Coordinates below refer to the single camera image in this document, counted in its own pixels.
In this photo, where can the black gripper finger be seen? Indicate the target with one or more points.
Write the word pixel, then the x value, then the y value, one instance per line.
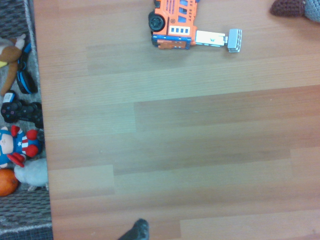
pixel 137 231

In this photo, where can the orange toy fire truck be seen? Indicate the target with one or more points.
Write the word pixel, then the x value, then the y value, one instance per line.
pixel 175 25

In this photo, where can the woven wicker basket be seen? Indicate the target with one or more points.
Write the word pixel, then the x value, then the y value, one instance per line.
pixel 17 212

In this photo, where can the Captain America plush toy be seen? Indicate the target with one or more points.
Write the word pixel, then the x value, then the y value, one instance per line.
pixel 17 145

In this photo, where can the brown grey crochet plush toy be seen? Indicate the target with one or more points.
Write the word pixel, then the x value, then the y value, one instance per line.
pixel 290 8

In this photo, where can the orange ball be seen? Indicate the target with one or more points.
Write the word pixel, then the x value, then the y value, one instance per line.
pixel 7 182

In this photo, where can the black game controller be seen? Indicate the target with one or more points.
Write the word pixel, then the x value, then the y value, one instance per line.
pixel 22 111

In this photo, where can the blue black headphones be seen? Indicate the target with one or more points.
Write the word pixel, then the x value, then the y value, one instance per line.
pixel 26 82

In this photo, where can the brown plush animal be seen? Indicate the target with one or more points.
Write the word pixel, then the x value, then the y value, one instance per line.
pixel 10 53

